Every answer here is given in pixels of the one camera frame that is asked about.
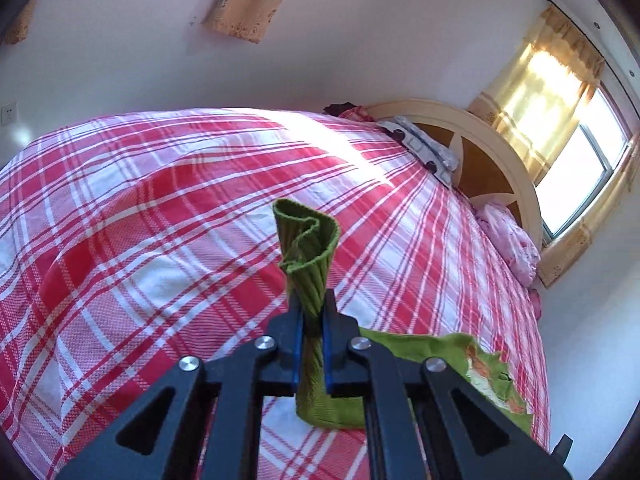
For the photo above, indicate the cream wooden headboard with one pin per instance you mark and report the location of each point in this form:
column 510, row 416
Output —
column 492, row 160

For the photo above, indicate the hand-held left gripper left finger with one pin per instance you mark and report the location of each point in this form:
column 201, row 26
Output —
column 298, row 342

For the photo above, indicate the pink red cloth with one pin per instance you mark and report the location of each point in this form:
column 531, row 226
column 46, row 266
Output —
column 536, row 302

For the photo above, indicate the red plaid bed sheet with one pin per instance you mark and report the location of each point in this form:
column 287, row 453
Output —
column 150, row 220

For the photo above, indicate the white wall socket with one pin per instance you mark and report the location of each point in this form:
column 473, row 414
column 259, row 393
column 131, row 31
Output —
column 7, row 114

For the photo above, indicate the pink pillow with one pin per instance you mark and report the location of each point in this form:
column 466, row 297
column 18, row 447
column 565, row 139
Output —
column 510, row 245

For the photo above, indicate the grey patterned pillow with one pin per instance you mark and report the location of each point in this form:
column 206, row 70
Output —
column 425, row 147

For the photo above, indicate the dark cloth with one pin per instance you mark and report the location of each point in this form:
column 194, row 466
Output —
column 340, row 108

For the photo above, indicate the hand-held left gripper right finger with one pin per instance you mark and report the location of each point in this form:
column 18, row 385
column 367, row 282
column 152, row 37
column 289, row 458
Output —
column 326, row 347

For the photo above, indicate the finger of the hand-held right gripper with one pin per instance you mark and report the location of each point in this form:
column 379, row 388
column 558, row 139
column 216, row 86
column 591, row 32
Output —
column 562, row 450

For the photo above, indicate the bedside window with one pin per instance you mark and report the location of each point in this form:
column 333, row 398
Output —
column 585, row 175

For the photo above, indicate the green knit sweater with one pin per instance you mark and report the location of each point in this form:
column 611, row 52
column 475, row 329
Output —
column 307, row 260

